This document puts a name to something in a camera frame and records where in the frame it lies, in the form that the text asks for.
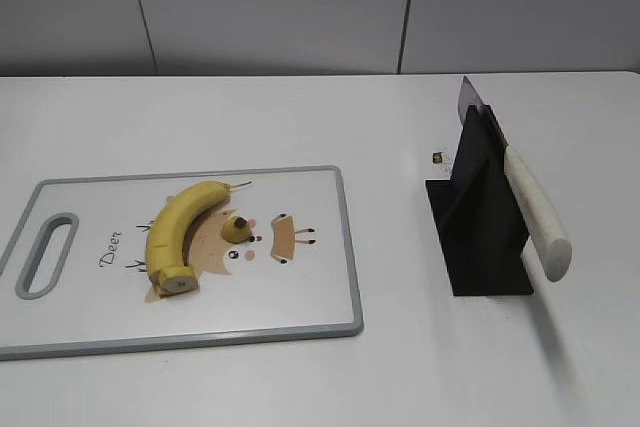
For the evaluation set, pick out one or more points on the white grey-rimmed cutting board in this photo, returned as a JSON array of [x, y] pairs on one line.
[[74, 279]]

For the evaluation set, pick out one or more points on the yellow banana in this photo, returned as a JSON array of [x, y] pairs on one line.
[[163, 255]]

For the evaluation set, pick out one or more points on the banana end piece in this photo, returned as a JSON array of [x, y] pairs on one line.
[[236, 230]]

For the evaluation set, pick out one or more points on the black knife stand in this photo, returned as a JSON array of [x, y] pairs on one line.
[[481, 229]]

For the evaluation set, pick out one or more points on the white-handled kitchen knife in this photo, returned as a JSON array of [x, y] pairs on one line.
[[545, 228]]

